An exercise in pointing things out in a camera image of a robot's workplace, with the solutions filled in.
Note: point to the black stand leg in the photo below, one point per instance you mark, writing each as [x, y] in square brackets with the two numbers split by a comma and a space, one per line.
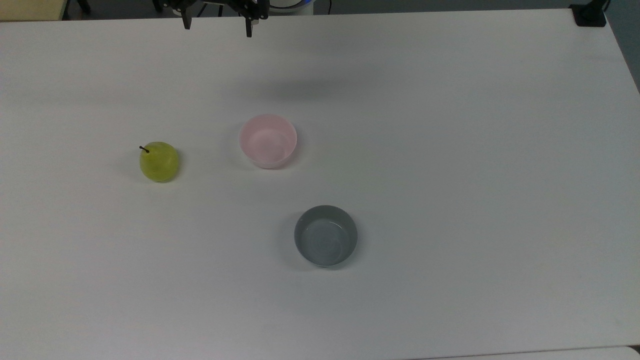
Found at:
[84, 5]

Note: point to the black table clamp mount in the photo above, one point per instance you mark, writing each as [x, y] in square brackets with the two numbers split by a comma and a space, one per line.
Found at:
[590, 15]

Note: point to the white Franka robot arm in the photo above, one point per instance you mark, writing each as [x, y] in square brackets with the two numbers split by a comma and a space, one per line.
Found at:
[295, 6]

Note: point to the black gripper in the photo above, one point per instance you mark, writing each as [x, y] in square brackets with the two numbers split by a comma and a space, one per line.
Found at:
[215, 2]

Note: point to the light wooden board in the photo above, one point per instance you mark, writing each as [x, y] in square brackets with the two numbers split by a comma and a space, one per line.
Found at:
[30, 9]

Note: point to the pink plastic bowl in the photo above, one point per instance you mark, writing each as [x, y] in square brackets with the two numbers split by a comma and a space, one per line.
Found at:
[267, 142]

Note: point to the grey plastic bowl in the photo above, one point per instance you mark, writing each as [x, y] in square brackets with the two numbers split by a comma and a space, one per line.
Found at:
[326, 237]

